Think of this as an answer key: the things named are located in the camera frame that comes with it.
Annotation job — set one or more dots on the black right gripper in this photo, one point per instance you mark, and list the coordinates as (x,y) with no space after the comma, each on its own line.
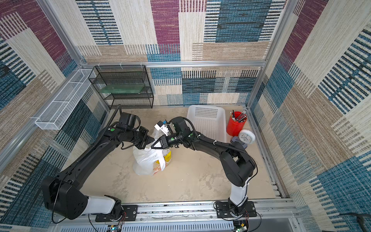
(166,141)

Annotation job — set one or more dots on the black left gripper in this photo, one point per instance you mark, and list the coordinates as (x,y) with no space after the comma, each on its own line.
(146,141)

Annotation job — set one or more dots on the white plastic bag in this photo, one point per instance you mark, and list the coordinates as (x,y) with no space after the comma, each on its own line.
(149,161)

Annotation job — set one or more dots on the white perforated plastic basket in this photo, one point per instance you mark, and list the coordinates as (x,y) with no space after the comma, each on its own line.
(209,120)

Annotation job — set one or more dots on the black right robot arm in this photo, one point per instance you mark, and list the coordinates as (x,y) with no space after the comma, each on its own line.
(239,167)

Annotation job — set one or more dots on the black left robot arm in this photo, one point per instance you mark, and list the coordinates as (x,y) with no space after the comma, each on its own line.
(62,195)

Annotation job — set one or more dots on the green board on shelf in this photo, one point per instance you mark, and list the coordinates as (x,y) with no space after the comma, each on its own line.
(122,89)

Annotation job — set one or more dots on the red pen cup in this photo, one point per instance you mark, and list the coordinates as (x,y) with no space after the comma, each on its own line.
(233,128)

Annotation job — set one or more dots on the pens in cup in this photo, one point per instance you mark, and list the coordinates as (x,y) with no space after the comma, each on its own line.
(238,116)

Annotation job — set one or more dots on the white round clock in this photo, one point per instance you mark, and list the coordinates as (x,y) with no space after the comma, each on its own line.
(245,138)

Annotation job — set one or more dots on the black wire mesh shelf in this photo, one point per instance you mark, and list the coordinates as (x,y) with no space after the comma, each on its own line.
(102,76)

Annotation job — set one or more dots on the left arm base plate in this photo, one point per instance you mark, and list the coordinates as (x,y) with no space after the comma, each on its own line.
(123,213)

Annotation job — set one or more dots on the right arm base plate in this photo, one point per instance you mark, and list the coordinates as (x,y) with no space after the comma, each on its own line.
(226,210)

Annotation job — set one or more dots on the white wire mesh tray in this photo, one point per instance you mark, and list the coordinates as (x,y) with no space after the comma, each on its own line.
(62,106)

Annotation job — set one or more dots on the aluminium front rail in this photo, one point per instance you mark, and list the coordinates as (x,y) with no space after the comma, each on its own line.
(264,215)

